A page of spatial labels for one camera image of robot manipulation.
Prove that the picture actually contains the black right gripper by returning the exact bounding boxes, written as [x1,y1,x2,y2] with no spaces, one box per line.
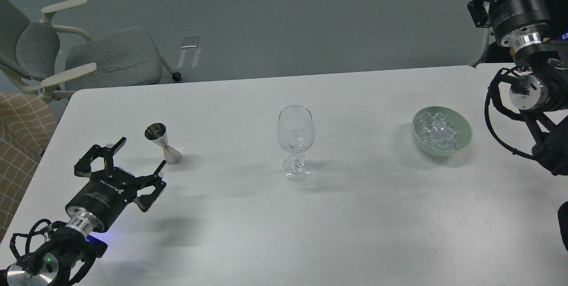
[467,0,555,48]

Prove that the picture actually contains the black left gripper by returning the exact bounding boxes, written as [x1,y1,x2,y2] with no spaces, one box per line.
[65,137,166,233]

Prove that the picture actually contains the steel cocktail jigger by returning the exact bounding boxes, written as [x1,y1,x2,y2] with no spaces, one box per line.
[144,123,182,165]

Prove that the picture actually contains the clear ice cubes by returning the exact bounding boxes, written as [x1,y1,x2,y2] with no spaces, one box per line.
[413,111,461,151]

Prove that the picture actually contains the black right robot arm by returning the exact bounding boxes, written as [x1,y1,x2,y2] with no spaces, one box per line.
[467,0,568,175]

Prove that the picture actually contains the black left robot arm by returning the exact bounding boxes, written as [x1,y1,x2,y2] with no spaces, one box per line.
[1,138,166,286]

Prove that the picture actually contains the green ice bowl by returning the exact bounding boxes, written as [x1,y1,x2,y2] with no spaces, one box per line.
[412,106,473,157]

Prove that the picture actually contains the clear wine glass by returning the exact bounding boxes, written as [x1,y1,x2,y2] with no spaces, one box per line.
[277,105,315,181]

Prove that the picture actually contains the beige checkered cushion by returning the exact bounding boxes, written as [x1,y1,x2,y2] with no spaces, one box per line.
[0,92,57,239]

